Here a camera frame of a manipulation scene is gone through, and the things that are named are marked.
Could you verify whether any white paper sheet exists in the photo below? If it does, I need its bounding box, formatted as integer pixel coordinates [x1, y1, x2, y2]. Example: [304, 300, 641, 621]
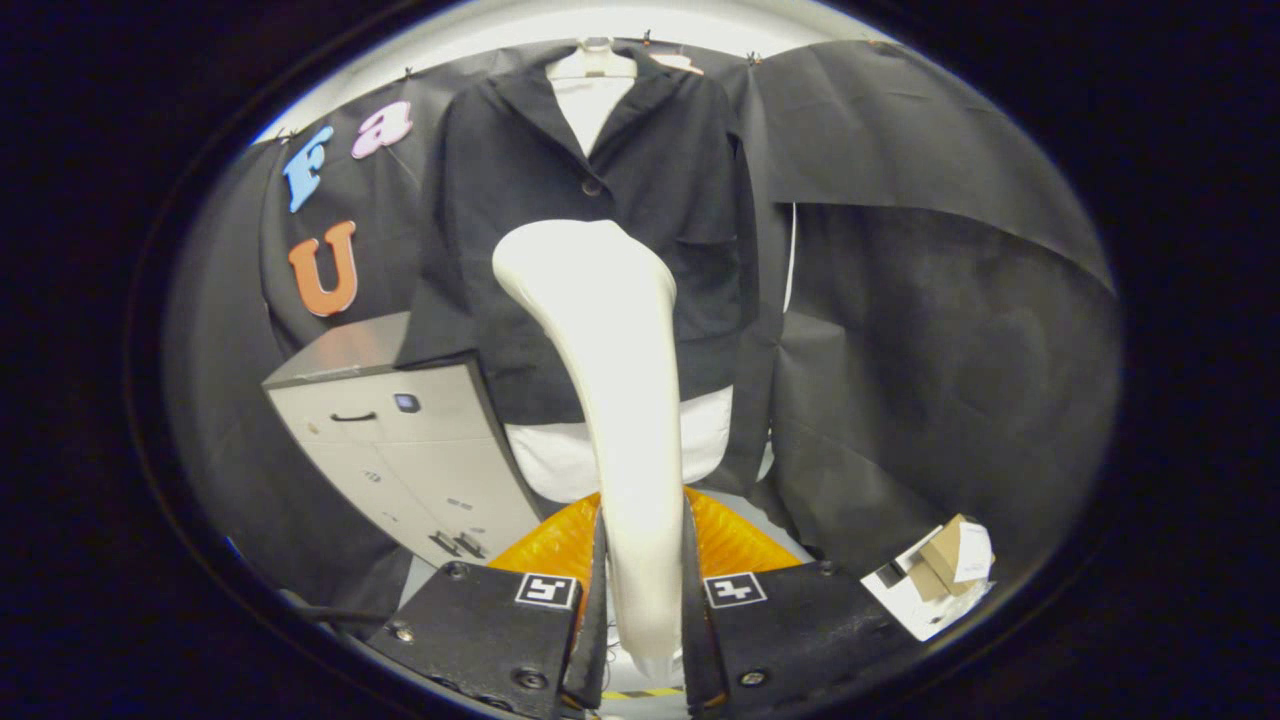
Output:
[862, 525, 996, 643]

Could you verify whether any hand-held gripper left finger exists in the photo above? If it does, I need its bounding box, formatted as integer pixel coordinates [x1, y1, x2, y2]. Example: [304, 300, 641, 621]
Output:
[368, 490, 609, 720]

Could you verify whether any black jacket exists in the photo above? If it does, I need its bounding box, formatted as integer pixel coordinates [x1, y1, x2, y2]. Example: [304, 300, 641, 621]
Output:
[395, 45, 786, 426]

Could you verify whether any white hanger bust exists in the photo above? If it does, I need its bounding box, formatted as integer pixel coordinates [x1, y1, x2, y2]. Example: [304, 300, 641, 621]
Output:
[547, 37, 638, 81]

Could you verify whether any grey drawer cabinet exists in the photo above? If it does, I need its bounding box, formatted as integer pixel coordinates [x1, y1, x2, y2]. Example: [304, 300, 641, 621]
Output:
[262, 310, 546, 569]

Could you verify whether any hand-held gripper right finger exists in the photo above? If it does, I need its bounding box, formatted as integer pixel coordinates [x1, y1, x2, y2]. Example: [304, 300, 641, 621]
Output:
[683, 488, 906, 720]

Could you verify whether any black backdrop cloth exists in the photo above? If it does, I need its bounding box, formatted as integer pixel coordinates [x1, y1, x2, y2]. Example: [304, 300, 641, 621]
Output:
[165, 40, 1119, 641]

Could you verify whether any white garment steamer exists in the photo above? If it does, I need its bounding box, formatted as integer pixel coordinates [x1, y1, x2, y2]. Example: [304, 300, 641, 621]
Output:
[492, 220, 686, 681]

